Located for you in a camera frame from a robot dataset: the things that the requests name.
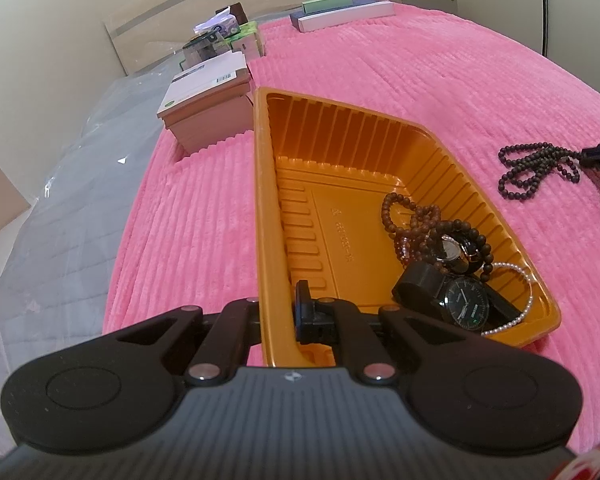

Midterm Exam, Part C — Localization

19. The pink ribbed blanket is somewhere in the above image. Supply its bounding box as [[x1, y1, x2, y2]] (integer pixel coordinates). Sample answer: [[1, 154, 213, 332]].
[[102, 2, 600, 461]]

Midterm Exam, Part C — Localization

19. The black wristwatch dark dial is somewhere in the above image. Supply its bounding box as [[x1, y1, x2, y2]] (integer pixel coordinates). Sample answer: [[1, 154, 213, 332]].
[[391, 260, 524, 334]]

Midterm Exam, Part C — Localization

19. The orange plastic tray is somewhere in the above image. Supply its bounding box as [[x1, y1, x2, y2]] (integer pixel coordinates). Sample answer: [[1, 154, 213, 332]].
[[252, 86, 563, 368]]

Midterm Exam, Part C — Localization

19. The dark large bead bracelet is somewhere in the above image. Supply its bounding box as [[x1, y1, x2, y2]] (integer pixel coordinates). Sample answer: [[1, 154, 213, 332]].
[[430, 219, 495, 282]]

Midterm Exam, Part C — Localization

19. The red white patterned cloth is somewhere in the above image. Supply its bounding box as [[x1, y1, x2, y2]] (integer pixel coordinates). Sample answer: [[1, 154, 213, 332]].
[[554, 441, 600, 480]]

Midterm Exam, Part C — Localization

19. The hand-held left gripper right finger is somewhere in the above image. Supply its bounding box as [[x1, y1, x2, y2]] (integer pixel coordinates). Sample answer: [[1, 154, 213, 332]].
[[292, 279, 462, 388]]

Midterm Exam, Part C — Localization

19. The black cable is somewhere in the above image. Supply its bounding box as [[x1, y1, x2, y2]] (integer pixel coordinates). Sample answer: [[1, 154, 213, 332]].
[[538, 0, 552, 59]]

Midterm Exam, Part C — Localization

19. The brown wooden bead necklace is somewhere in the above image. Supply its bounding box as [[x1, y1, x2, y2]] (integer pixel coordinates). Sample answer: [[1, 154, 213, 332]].
[[380, 191, 444, 262]]

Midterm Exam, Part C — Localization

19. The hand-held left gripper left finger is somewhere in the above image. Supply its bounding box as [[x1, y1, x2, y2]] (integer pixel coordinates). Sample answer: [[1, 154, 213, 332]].
[[116, 298, 262, 387]]

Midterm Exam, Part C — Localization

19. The white flat box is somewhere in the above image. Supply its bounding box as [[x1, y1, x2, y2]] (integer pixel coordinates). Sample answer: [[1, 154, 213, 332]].
[[297, 1, 396, 34]]

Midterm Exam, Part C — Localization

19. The green flat box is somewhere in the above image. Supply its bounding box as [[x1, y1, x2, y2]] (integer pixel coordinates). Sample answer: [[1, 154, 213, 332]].
[[302, 0, 354, 14]]

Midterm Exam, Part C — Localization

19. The brown box white top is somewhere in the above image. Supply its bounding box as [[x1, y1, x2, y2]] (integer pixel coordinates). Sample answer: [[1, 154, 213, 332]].
[[156, 52, 254, 154]]

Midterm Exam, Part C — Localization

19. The white pearl string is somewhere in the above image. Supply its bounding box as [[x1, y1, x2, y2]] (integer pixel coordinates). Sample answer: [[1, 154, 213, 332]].
[[480, 261, 535, 337]]

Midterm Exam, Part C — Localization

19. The green and white box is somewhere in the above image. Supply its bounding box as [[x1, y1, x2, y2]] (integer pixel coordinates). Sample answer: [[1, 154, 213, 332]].
[[227, 21, 267, 59]]

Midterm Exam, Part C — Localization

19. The small wristwatch light dial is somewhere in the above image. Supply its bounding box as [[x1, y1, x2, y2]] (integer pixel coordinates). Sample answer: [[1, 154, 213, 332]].
[[426, 232, 482, 277]]

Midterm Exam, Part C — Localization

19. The blue book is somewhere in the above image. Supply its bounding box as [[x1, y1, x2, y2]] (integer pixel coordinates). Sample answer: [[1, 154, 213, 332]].
[[289, 0, 377, 25]]

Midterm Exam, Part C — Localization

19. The blue white tissue pack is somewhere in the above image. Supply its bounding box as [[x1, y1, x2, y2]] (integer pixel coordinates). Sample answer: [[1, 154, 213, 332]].
[[194, 14, 242, 37]]

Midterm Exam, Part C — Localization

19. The black bead necklace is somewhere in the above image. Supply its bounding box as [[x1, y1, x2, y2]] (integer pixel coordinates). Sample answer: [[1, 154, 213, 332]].
[[496, 143, 582, 202]]

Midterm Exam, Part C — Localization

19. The dark transparent container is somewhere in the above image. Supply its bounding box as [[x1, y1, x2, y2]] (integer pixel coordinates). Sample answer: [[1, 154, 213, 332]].
[[182, 31, 232, 62]]

